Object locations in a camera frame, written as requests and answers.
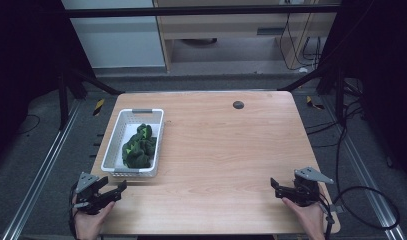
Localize person's right hand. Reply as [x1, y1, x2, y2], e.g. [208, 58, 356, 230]
[281, 197, 327, 240]

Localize person's left hand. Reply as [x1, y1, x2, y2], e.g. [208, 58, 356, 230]
[73, 200, 116, 240]

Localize black metal stand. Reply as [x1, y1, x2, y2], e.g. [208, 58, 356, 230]
[276, 61, 347, 126]
[56, 64, 126, 132]

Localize aluminium floor rail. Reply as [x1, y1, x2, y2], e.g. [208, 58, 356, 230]
[0, 99, 83, 240]
[320, 95, 407, 240]

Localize light wooden desk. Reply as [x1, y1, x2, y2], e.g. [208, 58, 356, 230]
[153, 0, 339, 74]

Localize yellow black striped tape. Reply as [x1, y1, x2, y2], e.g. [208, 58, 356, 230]
[92, 98, 106, 117]
[305, 95, 326, 111]

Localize long black cable loop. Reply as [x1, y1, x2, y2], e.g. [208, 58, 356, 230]
[331, 99, 401, 232]

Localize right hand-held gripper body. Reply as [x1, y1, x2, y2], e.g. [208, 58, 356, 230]
[290, 166, 335, 207]

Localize black hanging desk cables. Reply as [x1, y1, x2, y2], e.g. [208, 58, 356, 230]
[278, 13, 323, 72]

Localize dark curtain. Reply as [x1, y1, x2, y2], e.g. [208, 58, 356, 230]
[319, 0, 407, 188]
[0, 0, 96, 171]

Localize white plastic basket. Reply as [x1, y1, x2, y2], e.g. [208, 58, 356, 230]
[100, 108, 165, 179]

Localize thin black floor cable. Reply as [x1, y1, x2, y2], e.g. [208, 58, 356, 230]
[16, 114, 42, 136]

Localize black metal frame bar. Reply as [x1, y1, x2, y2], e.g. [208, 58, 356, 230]
[61, 3, 343, 19]

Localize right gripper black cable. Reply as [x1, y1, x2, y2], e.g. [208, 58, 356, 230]
[318, 194, 336, 240]

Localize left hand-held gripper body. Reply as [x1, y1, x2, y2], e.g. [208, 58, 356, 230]
[72, 171, 113, 215]

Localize white cabinet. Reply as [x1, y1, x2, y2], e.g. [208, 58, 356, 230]
[61, 0, 166, 70]

